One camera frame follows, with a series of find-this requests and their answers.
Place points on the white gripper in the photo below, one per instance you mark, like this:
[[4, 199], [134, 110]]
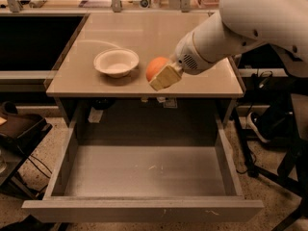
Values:
[[187, 56]]

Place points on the orange fruit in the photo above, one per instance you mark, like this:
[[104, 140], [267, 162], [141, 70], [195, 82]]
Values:
[[154, 67]]

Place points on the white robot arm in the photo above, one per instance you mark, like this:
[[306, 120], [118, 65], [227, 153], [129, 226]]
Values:
[[237, 27]]

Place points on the grey counter cabinet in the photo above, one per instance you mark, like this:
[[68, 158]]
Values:
[[149, 34]]

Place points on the open grey top drawer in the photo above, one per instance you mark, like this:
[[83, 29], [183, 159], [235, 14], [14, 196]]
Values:
[[145, 166]]

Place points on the white paper bowl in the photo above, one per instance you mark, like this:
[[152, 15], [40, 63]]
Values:
[[117, 62]]

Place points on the black and white shoe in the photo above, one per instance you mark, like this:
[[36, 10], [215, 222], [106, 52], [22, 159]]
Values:
[[252, 121]]

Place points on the black side cart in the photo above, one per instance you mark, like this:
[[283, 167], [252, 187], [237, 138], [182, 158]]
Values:
[[20, 134]]

